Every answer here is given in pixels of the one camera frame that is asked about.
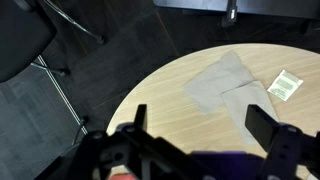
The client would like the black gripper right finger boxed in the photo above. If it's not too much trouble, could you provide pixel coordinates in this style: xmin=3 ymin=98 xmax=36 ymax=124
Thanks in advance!
xmin=245 ymin=104 xmax=280 ymax=152

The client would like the small green white packet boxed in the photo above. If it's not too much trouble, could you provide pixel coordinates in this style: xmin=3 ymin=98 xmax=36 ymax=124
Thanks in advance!
xmin=267 ymin=69 xmax=303 ymax=101

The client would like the lower grey paper napkin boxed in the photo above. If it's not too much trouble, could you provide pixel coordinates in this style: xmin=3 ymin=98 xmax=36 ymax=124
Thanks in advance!
xmin=221 ymin=80 xmax=280 ymax=146

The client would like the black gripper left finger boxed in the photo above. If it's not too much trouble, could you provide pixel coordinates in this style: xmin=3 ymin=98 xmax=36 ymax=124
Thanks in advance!
xmin=134 ymin=104 xmax=147 ymax=130

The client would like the black office chair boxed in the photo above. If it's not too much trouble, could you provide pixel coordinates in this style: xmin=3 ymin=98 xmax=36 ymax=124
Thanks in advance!
xmin=0 ymin=0 xmax=107 ymax=84

